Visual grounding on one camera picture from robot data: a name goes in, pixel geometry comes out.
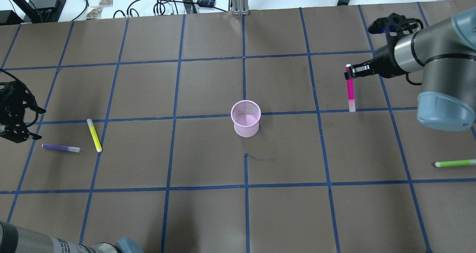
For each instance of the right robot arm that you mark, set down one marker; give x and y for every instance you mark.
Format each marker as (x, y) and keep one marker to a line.
(444, 52)

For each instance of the green highlighter pen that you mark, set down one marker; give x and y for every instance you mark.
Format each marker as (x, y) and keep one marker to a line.
(455, 163)

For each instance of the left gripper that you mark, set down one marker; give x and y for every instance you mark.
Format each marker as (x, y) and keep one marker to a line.
(12, 106)

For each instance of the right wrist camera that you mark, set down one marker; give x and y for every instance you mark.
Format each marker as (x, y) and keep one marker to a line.
(395, 25)

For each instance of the pink highlighter pen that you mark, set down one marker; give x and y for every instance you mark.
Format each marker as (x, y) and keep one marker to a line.
(350, 89)

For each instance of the pink mesh cup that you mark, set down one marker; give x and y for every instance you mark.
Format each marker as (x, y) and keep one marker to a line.
(246, 115)

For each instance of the blue checkered pouch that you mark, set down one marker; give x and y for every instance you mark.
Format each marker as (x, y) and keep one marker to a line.
(206, 3)

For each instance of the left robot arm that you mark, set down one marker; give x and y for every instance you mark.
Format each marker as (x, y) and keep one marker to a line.
(19, 240)

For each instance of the yellow highlighter pen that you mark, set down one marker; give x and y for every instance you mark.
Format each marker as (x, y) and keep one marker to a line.
(94, 135)

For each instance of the purple highlighter pen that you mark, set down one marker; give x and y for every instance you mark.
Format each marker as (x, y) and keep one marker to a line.
(61, 148)

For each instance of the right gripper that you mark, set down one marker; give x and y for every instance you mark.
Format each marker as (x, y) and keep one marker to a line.
(383, 64)

